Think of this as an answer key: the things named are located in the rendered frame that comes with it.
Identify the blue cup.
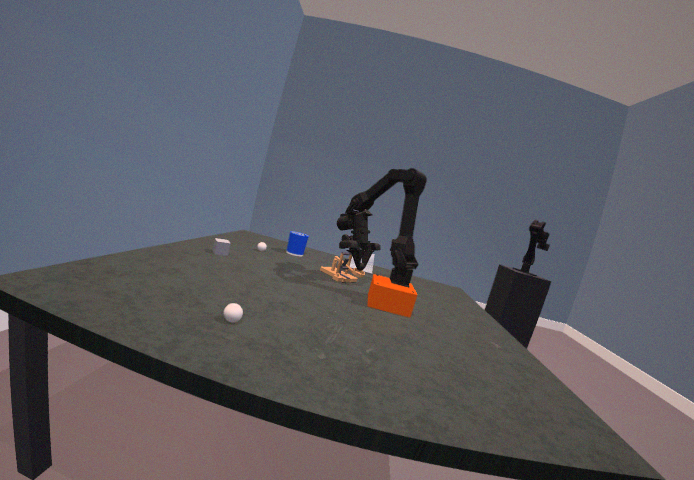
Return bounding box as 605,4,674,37
287,231,308,256

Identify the white plastic cup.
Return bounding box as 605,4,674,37
350,254,374,274

